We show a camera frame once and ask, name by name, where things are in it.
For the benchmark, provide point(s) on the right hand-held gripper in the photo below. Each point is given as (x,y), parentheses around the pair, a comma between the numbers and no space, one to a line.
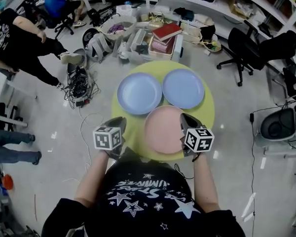
(199,139)

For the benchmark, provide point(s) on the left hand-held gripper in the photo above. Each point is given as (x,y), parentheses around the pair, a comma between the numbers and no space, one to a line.
(106,138)

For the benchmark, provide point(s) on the pink big plate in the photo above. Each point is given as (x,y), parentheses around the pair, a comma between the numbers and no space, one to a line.
(162,130)

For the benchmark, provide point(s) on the blue big plate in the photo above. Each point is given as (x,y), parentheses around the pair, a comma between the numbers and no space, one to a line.
(183,88)
(139,94)

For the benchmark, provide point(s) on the person's right forearm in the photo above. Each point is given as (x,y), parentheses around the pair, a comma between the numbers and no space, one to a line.
(204,181)

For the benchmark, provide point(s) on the person's left forearm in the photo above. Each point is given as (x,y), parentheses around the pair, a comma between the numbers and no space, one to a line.
(91,181)

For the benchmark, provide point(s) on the green cloth covered round table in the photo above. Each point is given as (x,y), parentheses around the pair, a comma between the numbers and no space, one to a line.
(206,110)

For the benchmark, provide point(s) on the cream storage bin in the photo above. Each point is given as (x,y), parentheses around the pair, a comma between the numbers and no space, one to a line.
(162,56)

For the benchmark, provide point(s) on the pink book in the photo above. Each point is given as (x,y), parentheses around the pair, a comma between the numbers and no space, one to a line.
(162,46)

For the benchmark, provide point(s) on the black speaker on stand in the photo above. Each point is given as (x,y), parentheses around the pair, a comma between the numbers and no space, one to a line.
(277,126)

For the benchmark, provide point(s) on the white woven basket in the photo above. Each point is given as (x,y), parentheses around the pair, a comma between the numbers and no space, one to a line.
(104,29)

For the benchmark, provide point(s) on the red book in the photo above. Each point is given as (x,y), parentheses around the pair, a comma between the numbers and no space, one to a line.
(166,31)

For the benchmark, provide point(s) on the black high-back office chair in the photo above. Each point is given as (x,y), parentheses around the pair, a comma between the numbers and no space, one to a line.
(241,43)

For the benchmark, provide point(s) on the person's black star print shirt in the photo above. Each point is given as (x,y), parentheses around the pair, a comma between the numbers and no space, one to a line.
(143,218)

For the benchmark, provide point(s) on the beige tote bag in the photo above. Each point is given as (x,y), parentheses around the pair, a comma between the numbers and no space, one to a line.
(204,20)

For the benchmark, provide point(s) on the black swivel chair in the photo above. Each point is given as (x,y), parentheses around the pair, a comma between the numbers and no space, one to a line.
(64,25)

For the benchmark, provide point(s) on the white plastic crate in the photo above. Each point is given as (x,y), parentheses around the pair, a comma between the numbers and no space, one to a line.
(127,11)

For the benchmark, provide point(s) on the white shelving unit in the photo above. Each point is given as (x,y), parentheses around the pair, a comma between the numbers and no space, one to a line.
(207,5)

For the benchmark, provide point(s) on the brown cardboard box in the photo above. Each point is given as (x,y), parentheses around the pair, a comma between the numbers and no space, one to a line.
(233,7)

